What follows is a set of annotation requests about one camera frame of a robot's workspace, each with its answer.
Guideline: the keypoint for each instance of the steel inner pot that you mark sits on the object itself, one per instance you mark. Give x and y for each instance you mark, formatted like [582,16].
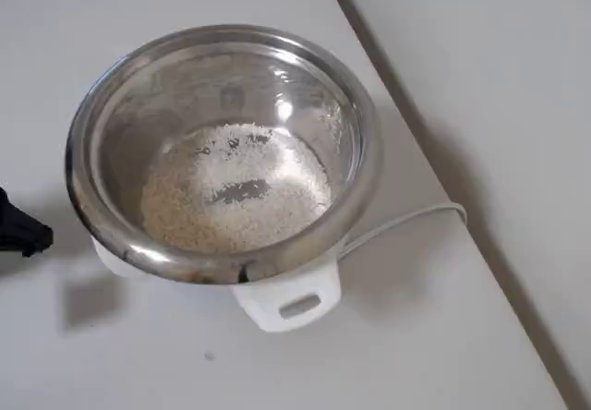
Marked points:
[138,105]

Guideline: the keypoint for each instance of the white rice cooker body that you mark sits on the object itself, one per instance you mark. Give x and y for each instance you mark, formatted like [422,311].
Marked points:
[263,308]

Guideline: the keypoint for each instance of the black camera board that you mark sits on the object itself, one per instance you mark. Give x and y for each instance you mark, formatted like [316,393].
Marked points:
[20,225]

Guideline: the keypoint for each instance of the white rice grains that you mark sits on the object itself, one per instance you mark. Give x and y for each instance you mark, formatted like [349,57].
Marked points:
[258,170]

